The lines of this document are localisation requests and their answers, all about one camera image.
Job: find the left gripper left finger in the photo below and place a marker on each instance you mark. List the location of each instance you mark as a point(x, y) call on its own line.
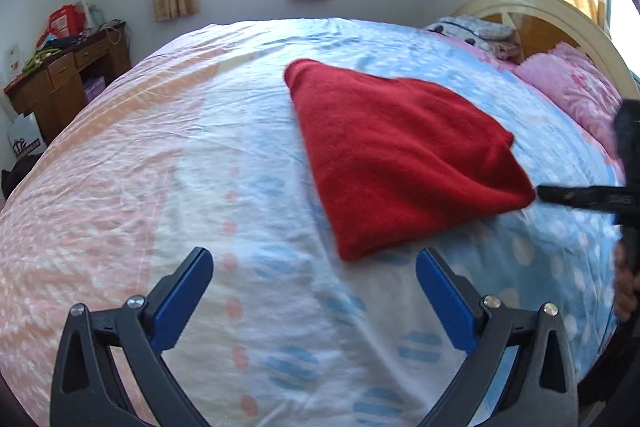
point(87, 389)

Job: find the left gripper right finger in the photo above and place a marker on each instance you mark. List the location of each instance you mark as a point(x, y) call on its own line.
point(541, 389)

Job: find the red knitted sweater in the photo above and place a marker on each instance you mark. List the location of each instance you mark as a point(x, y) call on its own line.
point(396, 160)

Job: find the right hand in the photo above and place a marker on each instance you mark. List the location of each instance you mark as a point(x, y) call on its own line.
point(626, 285)

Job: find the pink fluffy pillow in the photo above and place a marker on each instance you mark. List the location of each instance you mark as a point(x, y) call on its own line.
point(570, 80)

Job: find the cream wooden headboard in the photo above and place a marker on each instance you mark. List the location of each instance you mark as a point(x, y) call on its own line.
point(541, 24)

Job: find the black bag on floor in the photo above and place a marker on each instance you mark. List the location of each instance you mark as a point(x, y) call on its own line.
point(11, 178)

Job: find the pink and blue bedsheet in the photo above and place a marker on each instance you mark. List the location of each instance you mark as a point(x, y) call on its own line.
point(198, 146)

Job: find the white paper shopping bag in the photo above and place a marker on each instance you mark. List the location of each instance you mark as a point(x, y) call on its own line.
point(25, 136)

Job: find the brown wooden desk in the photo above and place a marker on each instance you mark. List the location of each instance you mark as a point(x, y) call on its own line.
point(55, 92)

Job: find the green yellow cloth on desk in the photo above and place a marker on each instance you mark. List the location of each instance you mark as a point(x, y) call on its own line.
point(38, 58)

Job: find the red gift bag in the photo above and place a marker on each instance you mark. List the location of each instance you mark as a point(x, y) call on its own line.
point(69, 20)

